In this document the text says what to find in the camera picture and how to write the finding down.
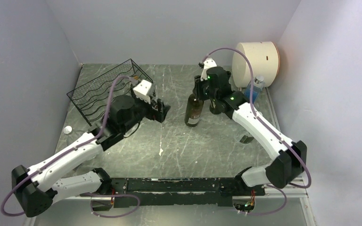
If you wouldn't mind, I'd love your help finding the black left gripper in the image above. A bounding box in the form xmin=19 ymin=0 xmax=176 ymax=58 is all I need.
xmin=122 ymin=86 xmax=171 ymax=133

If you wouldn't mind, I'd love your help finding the green wine bottle silver neck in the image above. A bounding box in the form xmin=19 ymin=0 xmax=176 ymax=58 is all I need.
xmin=184 ymin=94 xmax=204 ymax=127

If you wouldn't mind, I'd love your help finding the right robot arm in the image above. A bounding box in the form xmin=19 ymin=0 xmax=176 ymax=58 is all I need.
xmin=193 ymin=66 xmax=307 ymax=195

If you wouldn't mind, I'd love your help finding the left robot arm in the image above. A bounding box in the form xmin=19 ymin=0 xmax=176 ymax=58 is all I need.
xmin=10 ymin=95 xmax=171 ymax=218

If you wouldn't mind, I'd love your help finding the green wine bottle black neck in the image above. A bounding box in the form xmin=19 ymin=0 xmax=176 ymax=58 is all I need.
xmin=206 ymin=67 xmax=232 ymax=114

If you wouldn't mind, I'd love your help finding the clear bottle white cap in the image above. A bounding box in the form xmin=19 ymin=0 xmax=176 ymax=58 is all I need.
xmin=237 ymin=132 xmax=255 ymax=145

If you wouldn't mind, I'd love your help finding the cream cylindrical container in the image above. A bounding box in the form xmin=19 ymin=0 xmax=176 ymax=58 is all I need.
xmin=232 ymin=41 xmax=280 ymax=88

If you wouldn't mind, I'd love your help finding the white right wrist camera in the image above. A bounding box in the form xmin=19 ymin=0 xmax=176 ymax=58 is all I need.
xmin=198 ymin=57 xmax=217 ymax=81

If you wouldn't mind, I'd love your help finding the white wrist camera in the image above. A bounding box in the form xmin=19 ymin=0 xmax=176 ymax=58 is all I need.
xmin=198 ymin=57 xmax=217 ymax=81
xmin=132 ymin=80 xmax=153 ymax=104

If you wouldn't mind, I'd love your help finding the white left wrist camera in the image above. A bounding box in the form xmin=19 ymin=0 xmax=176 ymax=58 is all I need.
xmin=132 ymin=80 xmax=153 ymax=104

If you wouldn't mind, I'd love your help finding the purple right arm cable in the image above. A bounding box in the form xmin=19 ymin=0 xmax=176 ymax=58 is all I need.
xmin=201 ymin=47 xmax=312 ymax=217

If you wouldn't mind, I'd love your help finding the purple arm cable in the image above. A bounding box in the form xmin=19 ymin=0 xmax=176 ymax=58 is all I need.
xmin=201 ymin=47 xmax=312 ymax=217
xmin=0 ymin=74 xmax=137 ymax=217

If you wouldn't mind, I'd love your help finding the black wire wine rack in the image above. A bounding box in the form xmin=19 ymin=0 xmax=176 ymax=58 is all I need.
xmin=67 ymin=59 xmax=154 ymax=126

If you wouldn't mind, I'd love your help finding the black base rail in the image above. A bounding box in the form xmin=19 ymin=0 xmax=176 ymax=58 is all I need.
xmin=95 ymin=178 xmax=265 ymax=208

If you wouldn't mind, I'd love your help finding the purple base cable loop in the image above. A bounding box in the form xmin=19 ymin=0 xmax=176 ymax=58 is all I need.
xmin=80 ymin=192 xmax=141 ymax=219

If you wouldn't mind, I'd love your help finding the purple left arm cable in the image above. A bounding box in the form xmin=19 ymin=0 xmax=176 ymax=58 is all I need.
xmin=0 ymin=74 xmax=137 ymax=217

